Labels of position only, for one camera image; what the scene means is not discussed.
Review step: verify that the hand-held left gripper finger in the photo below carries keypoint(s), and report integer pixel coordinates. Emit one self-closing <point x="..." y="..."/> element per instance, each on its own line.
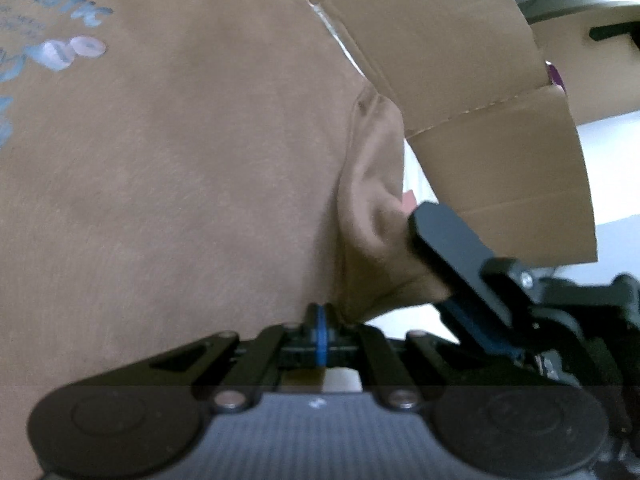
<point x="315" y="332"/>
<point x="325" y="332"/>

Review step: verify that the brown printed t-shirt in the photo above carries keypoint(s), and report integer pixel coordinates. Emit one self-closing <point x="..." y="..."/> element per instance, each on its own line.
<point x="175" y="160"/>

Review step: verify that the tan storage box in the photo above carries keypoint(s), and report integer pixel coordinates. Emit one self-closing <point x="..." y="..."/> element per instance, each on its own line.
<point x="590" y="75"/>

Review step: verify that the purple item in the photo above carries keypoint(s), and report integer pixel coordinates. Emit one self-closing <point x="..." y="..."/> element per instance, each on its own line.
<point x="556" y="74"/>

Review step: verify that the flattened cardboard box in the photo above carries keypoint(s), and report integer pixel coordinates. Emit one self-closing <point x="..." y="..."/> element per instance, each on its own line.
<point x="450" y="85"/>

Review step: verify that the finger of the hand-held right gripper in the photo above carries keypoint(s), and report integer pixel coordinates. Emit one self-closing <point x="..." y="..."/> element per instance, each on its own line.
<point x="480" y="330"/>
<point x="450" y="240"/>

